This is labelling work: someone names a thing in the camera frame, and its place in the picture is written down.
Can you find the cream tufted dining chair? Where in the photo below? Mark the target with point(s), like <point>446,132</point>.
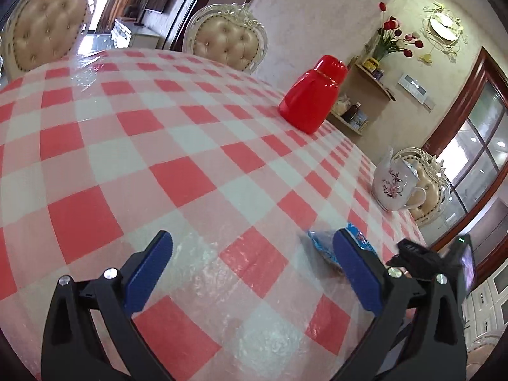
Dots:
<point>43,20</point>
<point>432,190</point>
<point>226,43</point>

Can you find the white television cabinet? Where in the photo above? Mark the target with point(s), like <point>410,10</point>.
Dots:
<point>139,37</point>

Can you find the blue snack packet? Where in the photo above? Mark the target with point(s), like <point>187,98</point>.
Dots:
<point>323,246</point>

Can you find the blue printed box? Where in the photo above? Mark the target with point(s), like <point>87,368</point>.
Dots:
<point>361,121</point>

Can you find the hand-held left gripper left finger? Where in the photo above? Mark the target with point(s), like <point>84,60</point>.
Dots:
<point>149,270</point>

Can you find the dark brown bottle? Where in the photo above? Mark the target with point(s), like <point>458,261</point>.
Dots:
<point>354,112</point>

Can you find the white wall control panel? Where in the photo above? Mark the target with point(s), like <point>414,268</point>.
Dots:
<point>416,92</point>

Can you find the clear plastic bag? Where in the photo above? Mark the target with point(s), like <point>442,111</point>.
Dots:
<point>340,105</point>

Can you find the yellow lidded jar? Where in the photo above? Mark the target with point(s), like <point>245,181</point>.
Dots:
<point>371,64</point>

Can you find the white floral teapot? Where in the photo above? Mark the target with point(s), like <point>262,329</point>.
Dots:
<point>393,186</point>

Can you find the red checkered tablecloth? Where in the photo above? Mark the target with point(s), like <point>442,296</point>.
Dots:
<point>158,166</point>

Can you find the vase of tulips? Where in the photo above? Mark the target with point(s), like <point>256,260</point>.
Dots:
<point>391,35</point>

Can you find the small blue jar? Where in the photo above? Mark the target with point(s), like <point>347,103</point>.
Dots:
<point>378,74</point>

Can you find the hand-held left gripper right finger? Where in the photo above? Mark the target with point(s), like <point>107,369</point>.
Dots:
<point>357,270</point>

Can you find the yellow wall ornament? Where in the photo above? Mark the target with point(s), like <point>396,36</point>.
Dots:
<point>427,58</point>

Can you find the wooden framed glass door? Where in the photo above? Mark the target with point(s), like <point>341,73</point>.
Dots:
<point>476,147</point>

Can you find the ornate wall clock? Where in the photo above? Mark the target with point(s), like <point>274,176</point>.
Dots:
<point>444,27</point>

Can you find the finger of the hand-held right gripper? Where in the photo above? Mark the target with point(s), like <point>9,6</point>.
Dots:
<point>416,256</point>

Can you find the red thermos jug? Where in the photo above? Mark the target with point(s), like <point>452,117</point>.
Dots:
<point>309,99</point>

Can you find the wooden corner shelf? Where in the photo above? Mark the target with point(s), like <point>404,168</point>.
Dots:
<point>345,124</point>
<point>373,80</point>

